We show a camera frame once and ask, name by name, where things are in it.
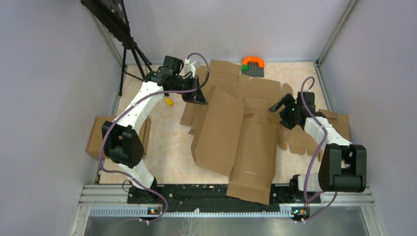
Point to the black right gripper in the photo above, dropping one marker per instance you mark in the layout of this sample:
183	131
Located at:
285	122

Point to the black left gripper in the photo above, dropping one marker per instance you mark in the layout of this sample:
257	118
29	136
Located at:
195	97

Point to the large cardboard box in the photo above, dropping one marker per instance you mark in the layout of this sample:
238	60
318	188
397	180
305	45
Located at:
237	138

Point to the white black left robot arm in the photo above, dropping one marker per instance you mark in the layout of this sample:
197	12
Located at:
121	142

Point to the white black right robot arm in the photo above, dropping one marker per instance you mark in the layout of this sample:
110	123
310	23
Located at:
343	164

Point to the folded brown cardboard box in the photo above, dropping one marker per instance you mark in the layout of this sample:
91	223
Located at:
95	140

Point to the small yellow block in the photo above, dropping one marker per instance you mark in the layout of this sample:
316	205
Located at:
168	101

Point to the flat cardboard blank underneath left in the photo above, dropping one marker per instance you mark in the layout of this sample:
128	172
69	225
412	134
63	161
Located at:
225	76

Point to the flat cardboard blank at right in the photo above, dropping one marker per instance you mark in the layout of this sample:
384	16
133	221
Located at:
299	142

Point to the orange green grey toy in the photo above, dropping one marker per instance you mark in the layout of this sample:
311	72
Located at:
253	67

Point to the black tripod stand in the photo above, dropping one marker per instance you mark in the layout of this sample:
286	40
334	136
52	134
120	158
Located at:
112	14

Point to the aluminium frame rail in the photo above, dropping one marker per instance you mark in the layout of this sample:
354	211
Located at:
103	211

